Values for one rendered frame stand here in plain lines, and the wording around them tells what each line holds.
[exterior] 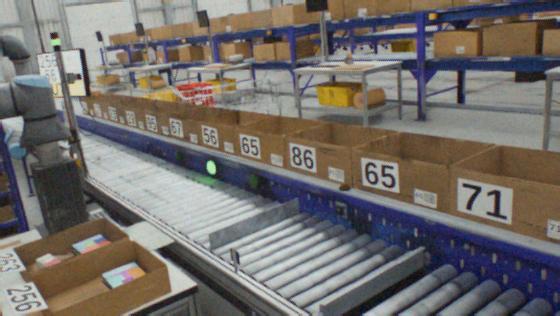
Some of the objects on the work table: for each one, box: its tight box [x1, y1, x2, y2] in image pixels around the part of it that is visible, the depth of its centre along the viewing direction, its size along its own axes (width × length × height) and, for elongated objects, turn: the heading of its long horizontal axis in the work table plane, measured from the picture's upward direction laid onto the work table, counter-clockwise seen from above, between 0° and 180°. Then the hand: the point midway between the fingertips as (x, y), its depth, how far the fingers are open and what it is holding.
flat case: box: [102, 261, 148, 288], centre depth 161 cm, size 14×19×2 cm
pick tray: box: [30, 240, 172, 316], centre depth 156 cm, size 28×38×10 cm
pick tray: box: [12, 217, 130, 284], centre depth 182 cm, size 28×38×10 cm
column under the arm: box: [29, 154, 96, 238], centre depth 219 cm, size 26×26×33 cm
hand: (67, 148), depth 295 cm, fingers closed
